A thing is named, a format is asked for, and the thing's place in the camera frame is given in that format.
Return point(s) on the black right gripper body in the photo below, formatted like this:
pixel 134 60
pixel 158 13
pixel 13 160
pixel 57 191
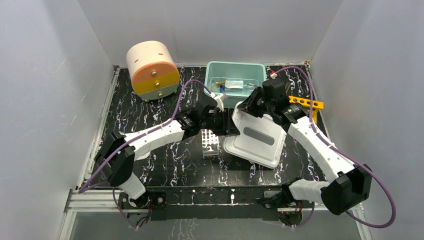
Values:
pixel 256 105

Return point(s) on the small clear plastic bag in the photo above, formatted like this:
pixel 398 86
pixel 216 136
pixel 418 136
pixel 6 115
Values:
pixel 234 84

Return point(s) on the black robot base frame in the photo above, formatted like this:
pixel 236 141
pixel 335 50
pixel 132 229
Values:
pixel 245 202

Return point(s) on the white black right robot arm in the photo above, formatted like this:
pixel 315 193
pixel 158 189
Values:
pixel 347 183

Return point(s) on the teal plastic bin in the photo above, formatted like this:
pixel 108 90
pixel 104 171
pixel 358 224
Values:
pixel 216 71

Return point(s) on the tan rubber tubing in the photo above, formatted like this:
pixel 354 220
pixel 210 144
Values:
pixel 216 86

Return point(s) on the cream orange cylindrical centrifuge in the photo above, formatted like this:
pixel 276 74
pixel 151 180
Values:
pixel 153 73

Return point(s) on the clear well plate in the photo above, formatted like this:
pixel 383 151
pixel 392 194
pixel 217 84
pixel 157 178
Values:
pixel 210 144

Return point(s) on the yellow test tube rack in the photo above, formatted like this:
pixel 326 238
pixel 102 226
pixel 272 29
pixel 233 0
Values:
pixel 305 102

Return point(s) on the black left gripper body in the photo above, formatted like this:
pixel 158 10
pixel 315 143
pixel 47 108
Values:
pixel 224 122

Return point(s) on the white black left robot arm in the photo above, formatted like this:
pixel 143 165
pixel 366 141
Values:
pixel 117 155

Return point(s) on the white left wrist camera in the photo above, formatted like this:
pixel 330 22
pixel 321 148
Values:
pixel 220 99

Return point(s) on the white bin lid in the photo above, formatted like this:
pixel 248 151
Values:
pixel 260 140

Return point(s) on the blue packaged syringe blister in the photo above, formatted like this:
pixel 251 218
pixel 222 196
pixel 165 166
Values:
pixel 144 156

